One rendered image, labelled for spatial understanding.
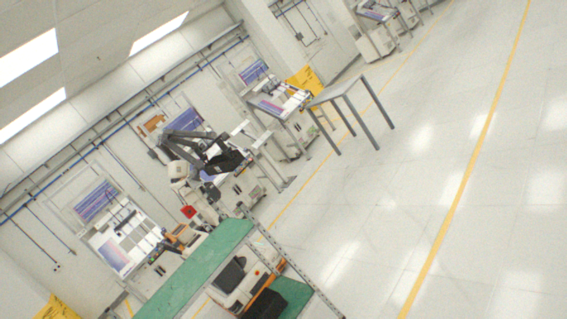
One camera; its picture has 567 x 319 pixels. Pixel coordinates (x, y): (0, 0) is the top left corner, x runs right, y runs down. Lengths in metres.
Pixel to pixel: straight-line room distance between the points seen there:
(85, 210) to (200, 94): 3.19
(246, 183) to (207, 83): 2.58
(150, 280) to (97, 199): 1.16
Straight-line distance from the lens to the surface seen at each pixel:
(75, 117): 5.80
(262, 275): 2.87
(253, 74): 5.07
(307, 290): 2.10
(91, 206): 4.15
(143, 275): 4.17
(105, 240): 4.11
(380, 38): 7.40
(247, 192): 4.51
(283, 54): 6.83
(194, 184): 2.62
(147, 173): 5.75
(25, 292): 5.36
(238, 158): 2.74
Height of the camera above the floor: 1.63
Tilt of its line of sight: 17 degrees down
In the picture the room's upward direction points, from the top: 38 degrees counter-clockwise
